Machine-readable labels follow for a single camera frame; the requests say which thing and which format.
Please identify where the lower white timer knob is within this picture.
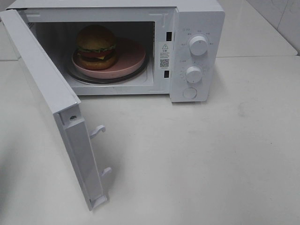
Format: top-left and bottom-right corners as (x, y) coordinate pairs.
(186, 66), (203, 83)

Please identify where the upper white power knob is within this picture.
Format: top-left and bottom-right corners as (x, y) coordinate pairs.
(188, 34), (208, 56)

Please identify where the glass microwave turntable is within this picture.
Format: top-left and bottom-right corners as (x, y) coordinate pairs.
(66, 57), (149, 85)

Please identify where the burger with lettuce and tomato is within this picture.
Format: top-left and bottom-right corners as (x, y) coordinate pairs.
(76, 25), (117, 70)

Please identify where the pink round plate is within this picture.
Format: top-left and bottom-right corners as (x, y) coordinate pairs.
(72, 38), (146, 80)

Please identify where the white microwave oven body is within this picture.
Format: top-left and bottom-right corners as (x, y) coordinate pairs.
(6, 0), (225, 102)

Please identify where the white microwave door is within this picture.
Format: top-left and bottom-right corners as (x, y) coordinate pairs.
(0, 9), (111, 210)

